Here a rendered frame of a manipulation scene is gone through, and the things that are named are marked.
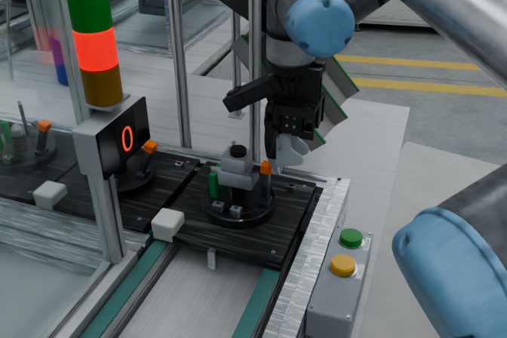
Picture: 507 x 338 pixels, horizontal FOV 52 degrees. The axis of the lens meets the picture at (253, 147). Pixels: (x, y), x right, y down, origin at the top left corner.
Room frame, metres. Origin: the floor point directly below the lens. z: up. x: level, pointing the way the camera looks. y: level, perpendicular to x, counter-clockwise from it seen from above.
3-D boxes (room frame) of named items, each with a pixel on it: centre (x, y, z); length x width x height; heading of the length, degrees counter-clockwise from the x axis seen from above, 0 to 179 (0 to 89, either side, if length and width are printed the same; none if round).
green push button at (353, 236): (0.69, -0.17, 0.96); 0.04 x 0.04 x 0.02
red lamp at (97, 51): (0.64, 0.20, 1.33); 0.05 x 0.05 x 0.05
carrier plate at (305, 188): (0.78, 0.03, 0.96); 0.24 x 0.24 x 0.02; 70
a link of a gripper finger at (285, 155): (0.73, -0.06, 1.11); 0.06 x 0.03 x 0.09; 70
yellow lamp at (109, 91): (0.64, 0.20, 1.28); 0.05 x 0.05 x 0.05
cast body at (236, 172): (0.78, 0.04, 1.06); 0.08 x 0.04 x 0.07; 72
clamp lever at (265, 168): (0.76, -0.02, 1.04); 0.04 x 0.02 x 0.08; 70
